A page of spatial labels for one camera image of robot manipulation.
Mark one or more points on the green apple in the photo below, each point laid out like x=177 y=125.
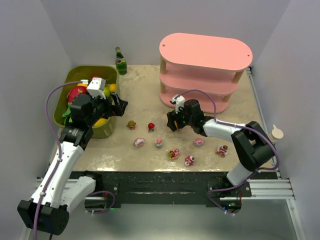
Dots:
x=106 y=92

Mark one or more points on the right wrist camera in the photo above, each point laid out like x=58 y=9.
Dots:
x=178 y=101

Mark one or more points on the pink three-tier shelf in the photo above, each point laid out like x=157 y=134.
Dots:
x=202 y=67

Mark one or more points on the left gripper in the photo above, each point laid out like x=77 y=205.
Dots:
x=112 y=104

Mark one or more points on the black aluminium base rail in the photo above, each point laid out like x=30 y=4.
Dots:
x=117 y=188

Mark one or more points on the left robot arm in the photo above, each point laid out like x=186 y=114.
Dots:
x=50 y=206

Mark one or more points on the green soap dispenser bottle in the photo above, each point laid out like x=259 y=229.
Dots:
x=275 y=135

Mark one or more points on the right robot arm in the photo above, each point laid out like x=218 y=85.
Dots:
x=252 y=145

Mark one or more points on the pink round toy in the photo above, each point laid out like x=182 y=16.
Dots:
x=139 y=142

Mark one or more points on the pink dragon fruit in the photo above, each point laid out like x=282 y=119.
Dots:
x=74 y=92

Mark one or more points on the red white swirl toy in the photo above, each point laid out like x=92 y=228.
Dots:
x=189 y=161

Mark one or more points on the yellow lemon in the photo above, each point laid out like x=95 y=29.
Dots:
x=82 y=85

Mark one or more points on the green glass bottle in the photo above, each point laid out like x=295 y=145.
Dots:
x=120 y=62

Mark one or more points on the red-haired doll toy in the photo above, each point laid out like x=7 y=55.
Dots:
x=151 y=127

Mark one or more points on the orange fruit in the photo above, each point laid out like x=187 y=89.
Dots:
x=112 y=88

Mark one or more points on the small pink figure toy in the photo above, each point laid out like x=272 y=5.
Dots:
x=159 y=143

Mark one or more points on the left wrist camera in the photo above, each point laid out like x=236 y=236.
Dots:
x=95 y=87

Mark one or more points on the red white cake toy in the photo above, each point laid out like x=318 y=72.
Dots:
x=222 y=151

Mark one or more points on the yellow mango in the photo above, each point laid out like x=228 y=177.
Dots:
x=100 y=122

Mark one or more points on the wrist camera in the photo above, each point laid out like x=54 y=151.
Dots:
x=95 y=87
x=178 y=101

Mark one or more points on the pink planet toy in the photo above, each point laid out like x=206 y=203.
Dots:
x=198 y=142

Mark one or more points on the brown-haired doll toy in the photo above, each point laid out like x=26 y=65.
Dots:
x=131 y=125

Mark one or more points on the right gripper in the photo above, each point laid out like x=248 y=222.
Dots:
x=175 y=120

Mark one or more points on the strawberry cake toy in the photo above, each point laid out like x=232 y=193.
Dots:
x=173 y=154

